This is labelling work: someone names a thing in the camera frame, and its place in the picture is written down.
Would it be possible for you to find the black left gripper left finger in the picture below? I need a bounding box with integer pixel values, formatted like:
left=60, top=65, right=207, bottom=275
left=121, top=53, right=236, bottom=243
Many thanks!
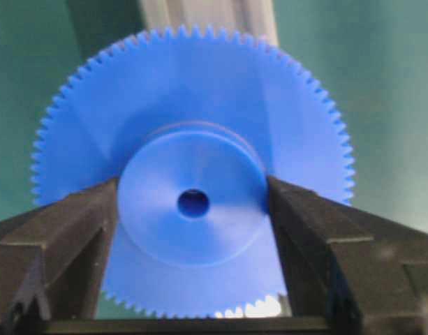
left=0, top=179, right=117, bottom=334

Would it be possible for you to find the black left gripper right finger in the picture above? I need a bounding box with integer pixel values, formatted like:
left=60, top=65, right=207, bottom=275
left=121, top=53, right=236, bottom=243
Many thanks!
left=267, top=176, right=428, bottom=334

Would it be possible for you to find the large blue gear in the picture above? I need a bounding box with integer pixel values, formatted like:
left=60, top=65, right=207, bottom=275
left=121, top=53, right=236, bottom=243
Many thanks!
left=31, top=27, right=354, bottom=318

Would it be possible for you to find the silver aluminium extrusion rail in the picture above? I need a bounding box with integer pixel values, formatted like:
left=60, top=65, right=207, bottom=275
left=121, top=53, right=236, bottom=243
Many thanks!
left=138, top=0, right=279, bottom=46

